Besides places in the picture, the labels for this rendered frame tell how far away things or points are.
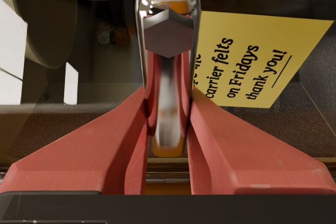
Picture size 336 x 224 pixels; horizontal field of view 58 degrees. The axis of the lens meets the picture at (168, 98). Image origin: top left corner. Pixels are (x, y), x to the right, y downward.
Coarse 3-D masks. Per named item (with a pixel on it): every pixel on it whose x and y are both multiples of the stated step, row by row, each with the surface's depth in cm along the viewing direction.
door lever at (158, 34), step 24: (144, 0) 7; (168, 0) 7; (192, 0) 7; (144, 24) 7; (168, 24) 7; (192, 24) 7; (144, 48) 8; (168, 48) 7; (192, 48) 8; (144, 72) 9; (168, 72) 8; (192, 72) 9; (144, 96) 10; (168, 96) 10; (168, 120) 11; (168, 144) 13
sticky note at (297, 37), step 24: (216, 24) 14; (240, 24) 14; (264, 24) 14; (288, 24) 14; (312, 24) 14; (216, 48) 15; (240, 48) 15; (264, 48) 15; (288, 48) 15; (312, 48) 15; (216, 72) 17; (240, 72) 17; (264, 72) 17; (288, 72) 17; (216, 96) 19; (240, 96) 19; (264, 96) 19
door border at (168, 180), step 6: (0, 174) 30; (150, 174) 31; (156, 174) 31; (162, 174) 31; (168, 174) 31; (174, 174) 31; (180, 174) 31; (186, 174) 31; (168, 180) 32; (174, 180) 32; (180, 180) 32; (186, 180) 32
